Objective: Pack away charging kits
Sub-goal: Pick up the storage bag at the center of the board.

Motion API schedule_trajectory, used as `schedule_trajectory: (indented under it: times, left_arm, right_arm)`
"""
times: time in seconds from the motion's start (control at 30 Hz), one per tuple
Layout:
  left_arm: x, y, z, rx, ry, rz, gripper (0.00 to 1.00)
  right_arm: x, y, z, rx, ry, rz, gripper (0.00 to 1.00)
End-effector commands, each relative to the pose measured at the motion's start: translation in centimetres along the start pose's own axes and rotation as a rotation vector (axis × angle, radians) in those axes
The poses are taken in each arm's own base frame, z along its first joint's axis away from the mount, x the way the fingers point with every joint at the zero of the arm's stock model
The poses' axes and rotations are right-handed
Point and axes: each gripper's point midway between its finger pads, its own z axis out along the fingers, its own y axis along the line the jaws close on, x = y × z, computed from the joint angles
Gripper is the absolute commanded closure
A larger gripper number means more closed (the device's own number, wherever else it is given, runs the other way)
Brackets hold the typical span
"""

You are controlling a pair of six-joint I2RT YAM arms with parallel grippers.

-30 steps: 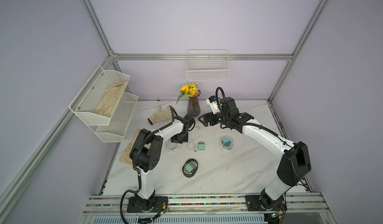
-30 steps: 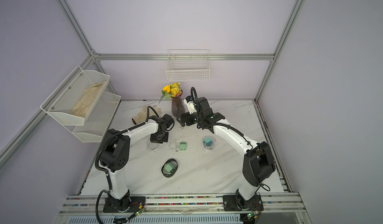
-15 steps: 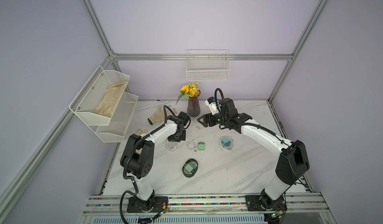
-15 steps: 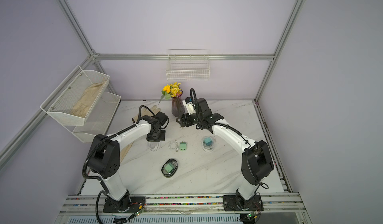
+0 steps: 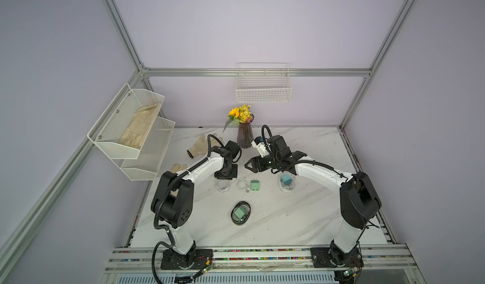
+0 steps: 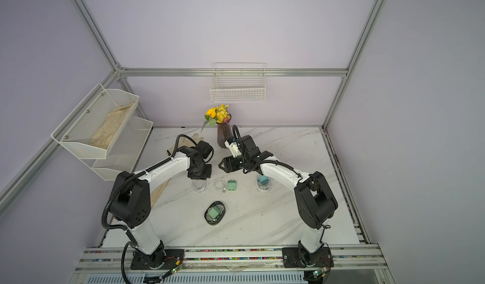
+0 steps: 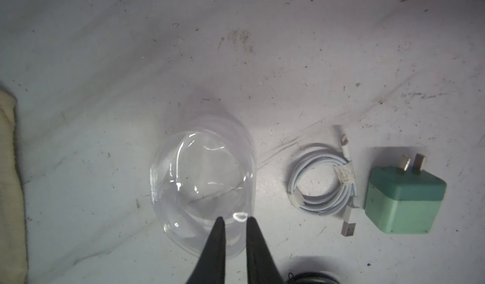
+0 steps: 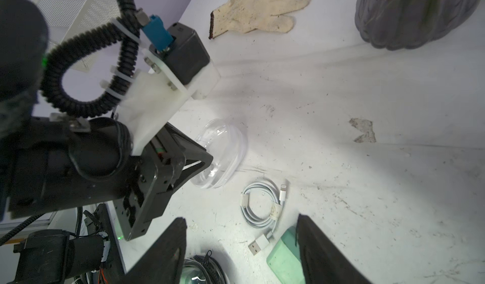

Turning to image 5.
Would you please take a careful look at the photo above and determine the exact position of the beige glove in basket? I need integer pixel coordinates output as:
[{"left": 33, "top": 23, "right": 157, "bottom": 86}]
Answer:
[{"left": 118, "top": 103, "right": 162, "bottom": 150}]

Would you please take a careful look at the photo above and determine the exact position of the white fabric glove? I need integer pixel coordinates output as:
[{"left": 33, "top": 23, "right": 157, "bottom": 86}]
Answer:
[{"left": 186, "top": 134, "right": 223, "bottom": 158}]

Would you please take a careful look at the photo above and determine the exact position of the upper white mesh basket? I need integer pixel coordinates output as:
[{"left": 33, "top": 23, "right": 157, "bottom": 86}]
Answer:
[{"left": 87, "top": 84, "right": 165, "bottom": 160}]

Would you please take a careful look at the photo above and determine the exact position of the green charger plug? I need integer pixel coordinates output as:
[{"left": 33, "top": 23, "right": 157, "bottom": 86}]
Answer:
[
  {"left": 250, "top": 180, "right": 260, "bottom": 191},
  {"left": 234, "top": 206, "right": 248, "bottom": 220}
]

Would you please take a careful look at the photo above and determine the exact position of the white wire wall basket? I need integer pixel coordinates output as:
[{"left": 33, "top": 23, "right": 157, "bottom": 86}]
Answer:
[{"left": 236, "top": 62, "right": 293, "bottom": 104}]

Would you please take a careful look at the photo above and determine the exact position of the lower white mesh basket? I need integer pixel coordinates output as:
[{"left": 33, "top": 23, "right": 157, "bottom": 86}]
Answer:
[{"left": 121, "top": 117, "right": 175, "bottom": 181}]

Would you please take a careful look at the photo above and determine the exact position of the clear round case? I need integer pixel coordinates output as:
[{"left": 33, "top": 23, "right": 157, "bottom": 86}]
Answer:
[
  {"left": 277, "top": 173, "right": 296, "bottom": 193},
  {"left": 215, "top": 179, "right": 231, "bottom": 193}
]

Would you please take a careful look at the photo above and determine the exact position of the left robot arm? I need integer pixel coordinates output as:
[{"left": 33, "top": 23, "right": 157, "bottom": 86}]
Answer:
[{"left": 150, "top": 134, "right": 242, "bottom": 283}]

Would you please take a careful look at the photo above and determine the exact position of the aluminium cage frame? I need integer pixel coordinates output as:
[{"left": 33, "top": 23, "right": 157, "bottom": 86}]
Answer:
[{"left": 1, "top": 0, "right": 418, "bottom": 274}]

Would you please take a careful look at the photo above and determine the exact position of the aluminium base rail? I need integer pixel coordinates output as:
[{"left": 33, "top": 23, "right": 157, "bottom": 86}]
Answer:
[{"left": 104, "top": 244, "right": 418, "bottom": 273}]

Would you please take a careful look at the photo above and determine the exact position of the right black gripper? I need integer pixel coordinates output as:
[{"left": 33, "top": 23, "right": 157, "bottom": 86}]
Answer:
[{"left": 246, "top": 153, "right": 282, "bottom": 173}]

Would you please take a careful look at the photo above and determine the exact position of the yellow flower bouquet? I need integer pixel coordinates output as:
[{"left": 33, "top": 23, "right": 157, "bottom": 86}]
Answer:
[{"left": 224, "top": 104, "right": 255, "bottom": 130}]

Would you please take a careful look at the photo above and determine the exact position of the white mesh basket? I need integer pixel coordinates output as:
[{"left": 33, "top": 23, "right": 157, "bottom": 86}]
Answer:
[
  {"left": 87, "top": 84, "right": 165, "bottom": 160},
  {"left": 121, "top": 117, "right": 175, "bottom": 181}
]

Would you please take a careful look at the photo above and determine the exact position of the dark ribbed vase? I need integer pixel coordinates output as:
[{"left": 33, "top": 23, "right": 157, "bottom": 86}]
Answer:
[{"left": 237, "top": 123, "right": 254, "bottom": 149}]

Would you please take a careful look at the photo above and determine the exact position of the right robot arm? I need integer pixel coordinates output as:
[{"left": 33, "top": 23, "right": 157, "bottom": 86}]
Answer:
[{"left": 245, "top": 125, "right": 381, "bottom": 267}]

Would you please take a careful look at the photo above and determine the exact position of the green charger plug front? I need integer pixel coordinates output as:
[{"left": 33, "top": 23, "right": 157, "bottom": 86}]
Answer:
[{"left": 234, "top": 206, "right": 248, "bottom": 220}]

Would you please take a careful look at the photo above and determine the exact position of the beige leather glove table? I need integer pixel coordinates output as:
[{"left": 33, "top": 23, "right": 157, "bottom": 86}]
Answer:
[{"left": 170, "top": 163, "right": 188, "bottom": 174}]

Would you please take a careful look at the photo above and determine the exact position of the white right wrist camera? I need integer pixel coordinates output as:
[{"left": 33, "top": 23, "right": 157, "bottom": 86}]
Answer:
[{"left": 251, "top": 136, "right": 270, "bottom": 158}]

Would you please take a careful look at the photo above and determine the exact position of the teal charger plug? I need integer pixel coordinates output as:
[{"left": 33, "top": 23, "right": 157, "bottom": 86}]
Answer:
[{"left": 280, "top": 174, "right": 293, "bottom": 186}]

